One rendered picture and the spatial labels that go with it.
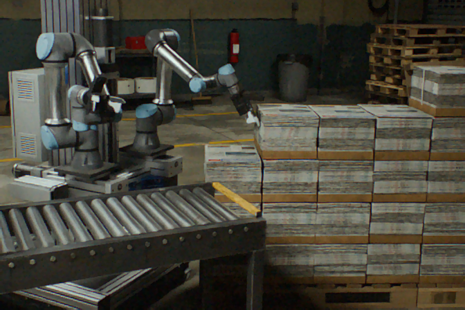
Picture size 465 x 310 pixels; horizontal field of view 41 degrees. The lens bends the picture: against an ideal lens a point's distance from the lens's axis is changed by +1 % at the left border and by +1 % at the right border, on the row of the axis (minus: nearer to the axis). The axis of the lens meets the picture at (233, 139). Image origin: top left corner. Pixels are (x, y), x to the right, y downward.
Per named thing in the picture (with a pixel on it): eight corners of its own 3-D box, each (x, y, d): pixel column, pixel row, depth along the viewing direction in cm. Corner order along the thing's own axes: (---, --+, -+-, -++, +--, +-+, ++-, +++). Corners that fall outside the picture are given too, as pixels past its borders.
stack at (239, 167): (202, 279, 371) (203, 142, 352) (394, 277, 380) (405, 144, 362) (203, 311, 333) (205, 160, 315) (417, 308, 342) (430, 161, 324)
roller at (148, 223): (129, 206, 270) (133, 195, 270) (165, 245, 229) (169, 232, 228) (118, 204, 268) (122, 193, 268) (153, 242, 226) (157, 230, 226)
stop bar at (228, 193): (218, 185, 283) (218, 181, 283) (263, 216, 245) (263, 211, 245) (212, 186, 282) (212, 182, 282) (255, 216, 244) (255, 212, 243)
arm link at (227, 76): (220, 66, 330) (232, 61, 325) (230, 84, 333) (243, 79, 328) (214, 72, 324) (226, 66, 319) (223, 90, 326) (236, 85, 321)
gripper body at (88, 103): (109, 115, 253) (97, 110, 263) (112, 94, 252) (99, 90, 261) (92, 114, 249) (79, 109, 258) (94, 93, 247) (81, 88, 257)
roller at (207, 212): (185, 199, 281) (189, 189, 281) (229, 235, 240) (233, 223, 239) (176, 196, 279) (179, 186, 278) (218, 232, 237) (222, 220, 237)
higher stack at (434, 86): (392, 277, 380) (410, 64, 351) (441, 277, 382) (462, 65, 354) (416, 308, 342) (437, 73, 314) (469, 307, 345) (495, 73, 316)
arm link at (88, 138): (103, 147, 301) (102, 120, 298) (77, 151, 293) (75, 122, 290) (93, 142, 310) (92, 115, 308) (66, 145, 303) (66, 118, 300)
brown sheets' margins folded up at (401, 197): (203, 256, 367) (203, 174, 356) (396, 254, 376) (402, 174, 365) (205, 286, 330) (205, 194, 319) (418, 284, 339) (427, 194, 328)
